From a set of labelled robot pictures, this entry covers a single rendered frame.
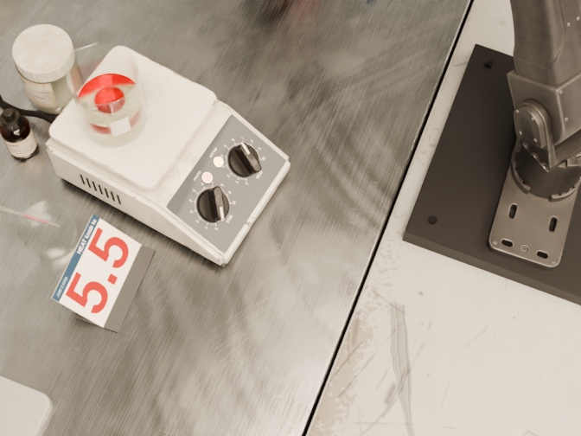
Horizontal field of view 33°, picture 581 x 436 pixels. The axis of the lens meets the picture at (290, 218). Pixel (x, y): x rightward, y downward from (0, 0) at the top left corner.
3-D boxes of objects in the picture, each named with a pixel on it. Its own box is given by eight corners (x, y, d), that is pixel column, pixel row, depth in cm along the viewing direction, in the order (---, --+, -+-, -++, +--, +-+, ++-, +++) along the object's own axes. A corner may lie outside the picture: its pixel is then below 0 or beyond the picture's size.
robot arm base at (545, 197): (504, 214, 87) (581, 240, 86) (552, 41, 95) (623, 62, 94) (484, 250, 94) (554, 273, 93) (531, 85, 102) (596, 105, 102)
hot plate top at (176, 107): (221, 99, 94) (221, 94, 93) (152, 196, 89) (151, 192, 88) (118, 46, 96) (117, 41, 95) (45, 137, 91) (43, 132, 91)
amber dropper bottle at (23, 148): (3, 142, 100) (-14, 105, 94) (31, 130, 101) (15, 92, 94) (15, 164, 99) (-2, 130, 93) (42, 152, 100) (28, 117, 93)
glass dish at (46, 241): (22, 212, 97) (16, 202, 95) (77, 206, 97) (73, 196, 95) (22, 263, 95) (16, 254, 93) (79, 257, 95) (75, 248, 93)
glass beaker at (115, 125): (162, 108, 93) (152, 57, 85) (129, 163, 90) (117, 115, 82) (96, 81, 94) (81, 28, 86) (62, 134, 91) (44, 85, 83)
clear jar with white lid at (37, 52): (54, 59, 105) (39, 13, 97) (98, 86, 103) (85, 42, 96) (16, 97, 102) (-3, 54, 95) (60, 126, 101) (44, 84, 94)
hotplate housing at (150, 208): (292, 170, 100) (294, 131, 92) (224, 273, 95) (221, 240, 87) (111, 75, 104) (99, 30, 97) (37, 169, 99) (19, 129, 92)
